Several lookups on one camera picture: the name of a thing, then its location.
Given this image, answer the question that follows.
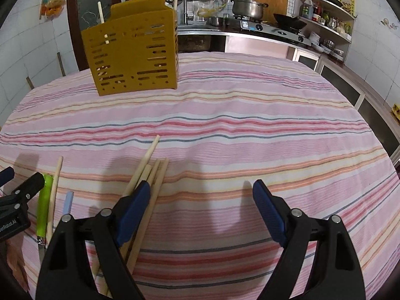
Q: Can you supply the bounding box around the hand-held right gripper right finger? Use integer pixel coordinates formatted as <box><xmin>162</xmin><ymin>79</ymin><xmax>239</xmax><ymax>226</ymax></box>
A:
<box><xmin>252</xmin><ymin>179</ymin><xmax>366</xmax><ymax>300</ymax></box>

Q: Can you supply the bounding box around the dark sauce bottle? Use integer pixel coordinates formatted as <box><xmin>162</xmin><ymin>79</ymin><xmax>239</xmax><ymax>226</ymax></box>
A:
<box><xmin>301</xmin><ymin>0</ymin><xmax>315</xmax><ymax>20</ymax></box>

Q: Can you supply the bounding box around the light blue handled utensil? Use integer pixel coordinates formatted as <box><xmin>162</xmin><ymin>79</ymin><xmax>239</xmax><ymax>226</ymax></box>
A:
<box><xmin>63</xmin><ymin>191</ymin><xmax>75</xmax><ymax>217</ymax></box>

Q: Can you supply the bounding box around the person's left hand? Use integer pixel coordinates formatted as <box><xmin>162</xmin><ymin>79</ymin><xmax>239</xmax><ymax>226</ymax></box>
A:
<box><xmin>6</xmin><ymin>240</ymin><xmax>29</xmax><ymax>290</ymax></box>

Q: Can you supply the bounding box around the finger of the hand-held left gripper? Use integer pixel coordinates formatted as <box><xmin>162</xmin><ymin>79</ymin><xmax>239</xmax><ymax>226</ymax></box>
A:
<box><xmin>0</xmin><ymin>167</ymin><xmax>15</xmax><ymax>189</ymax></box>
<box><xmin>0</xmin><ymin>172</ymin><xmax>45</xmax><ymax>213</ymax></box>

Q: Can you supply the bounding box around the pink striped tablecloth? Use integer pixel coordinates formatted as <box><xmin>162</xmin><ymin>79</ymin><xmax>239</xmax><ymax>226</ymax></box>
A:
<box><xmin>0</xmin><ymin>51</ymin><xmax>400</xmax><ymax>300</ymax></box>

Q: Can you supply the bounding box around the black wok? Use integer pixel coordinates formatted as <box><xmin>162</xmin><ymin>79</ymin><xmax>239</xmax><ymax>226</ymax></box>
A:
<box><xmin>273</xmin><ymin>13</ymin><xmax>309</xmax><ymax>31</ymax></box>

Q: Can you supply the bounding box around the yellow perforated utensil holder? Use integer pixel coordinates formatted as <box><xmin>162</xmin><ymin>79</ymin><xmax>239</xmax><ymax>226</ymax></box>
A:
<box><xmin>81</xmin><ymin>0</ymin><xmax>179</xmax><ymax>97</ymax></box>

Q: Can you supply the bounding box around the dark framed glass door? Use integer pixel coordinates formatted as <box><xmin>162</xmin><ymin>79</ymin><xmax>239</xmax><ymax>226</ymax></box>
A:
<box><xmin>66</xmin><ymin>0</ymin><xmax>123</xmax><ymax>73</ymax></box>

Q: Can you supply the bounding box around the corner kitchen shelf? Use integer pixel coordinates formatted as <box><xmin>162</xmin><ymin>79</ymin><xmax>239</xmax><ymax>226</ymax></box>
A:
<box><xmin>294</xmin><ymin>0</ymin><xmax>357</xmax><ymax>67</ymax></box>

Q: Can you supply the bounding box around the steel cooking pot with lid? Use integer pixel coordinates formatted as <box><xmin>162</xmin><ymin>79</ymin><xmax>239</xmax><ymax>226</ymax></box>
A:
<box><xmin>230</xmin><ymin>0</ymin><xmax>269</xmax><ymax>20</ymax></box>

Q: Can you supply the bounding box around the green handled utensil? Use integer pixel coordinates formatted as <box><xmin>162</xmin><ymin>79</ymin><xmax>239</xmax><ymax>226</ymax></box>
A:
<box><xmin>36</xmin><ymin>174</ymin><xmax>54</xmax><ymax>246</ymax></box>

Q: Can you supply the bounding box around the hanging plastic bag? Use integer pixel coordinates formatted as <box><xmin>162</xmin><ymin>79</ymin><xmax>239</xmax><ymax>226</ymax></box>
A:
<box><xmin>40</xmin><ymin>0</ymin><xmax>67</xmax><ymax>22</ymax></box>

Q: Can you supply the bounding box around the steel gas stove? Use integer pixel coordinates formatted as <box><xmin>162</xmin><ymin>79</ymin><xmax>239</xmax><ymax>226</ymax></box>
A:
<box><xmin>224</xmin><ymin>16</ymin><xmax>313</xmax><ymax>47</ymax></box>

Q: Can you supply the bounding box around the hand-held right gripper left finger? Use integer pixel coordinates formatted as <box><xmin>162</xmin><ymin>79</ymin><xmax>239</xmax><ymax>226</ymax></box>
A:
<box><xmin>35</xmin><ymin>180</ymin><xmax>152</xmax><ymax>300</ymax></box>

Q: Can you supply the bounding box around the yellow wall poster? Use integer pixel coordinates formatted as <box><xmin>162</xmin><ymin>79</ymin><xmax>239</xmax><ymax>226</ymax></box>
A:
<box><xmin>339</xmin><ymin>0</ymin><xmax>356</xmax><ymax>18</ymax></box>

